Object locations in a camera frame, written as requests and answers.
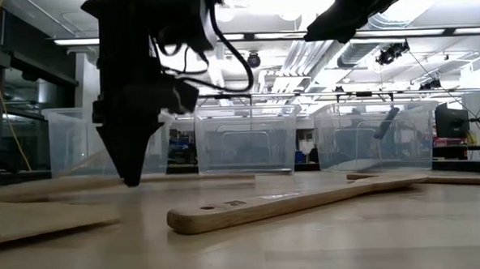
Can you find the black plastic kitchen utensil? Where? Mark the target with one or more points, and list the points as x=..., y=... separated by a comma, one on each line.
x=387, y=122

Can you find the black overhead camera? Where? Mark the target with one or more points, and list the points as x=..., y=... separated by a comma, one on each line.
x=388, y=54

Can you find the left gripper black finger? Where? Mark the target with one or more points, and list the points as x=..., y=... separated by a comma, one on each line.
x=154, y=134
x=127, y=155

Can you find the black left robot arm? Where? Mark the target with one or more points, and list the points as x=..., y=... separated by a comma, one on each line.
x=126, y=34

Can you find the black computer monitor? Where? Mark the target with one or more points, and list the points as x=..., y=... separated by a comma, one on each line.
x=452, y=121

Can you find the long wooden spatula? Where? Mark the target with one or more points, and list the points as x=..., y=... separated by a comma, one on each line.
x=205, y=182

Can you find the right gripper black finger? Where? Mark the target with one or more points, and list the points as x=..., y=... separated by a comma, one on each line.
x=355, y=26
x=336, y=16

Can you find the wide flat wooden spatula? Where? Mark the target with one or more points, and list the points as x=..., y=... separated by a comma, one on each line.
x=33, y=220

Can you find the wooden spoon with oval head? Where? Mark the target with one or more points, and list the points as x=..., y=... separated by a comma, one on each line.
x=247, y=211

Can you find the clear plastic storage bin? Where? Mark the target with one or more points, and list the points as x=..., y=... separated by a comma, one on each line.
x=245, y=150
x=70, y=142
x=346, y=146

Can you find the black round ceiling camera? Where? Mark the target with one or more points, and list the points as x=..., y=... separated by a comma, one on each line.
x=254, y=60

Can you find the wooden spatula with round head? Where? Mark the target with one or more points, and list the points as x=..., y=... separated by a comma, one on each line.
x=469, y=180

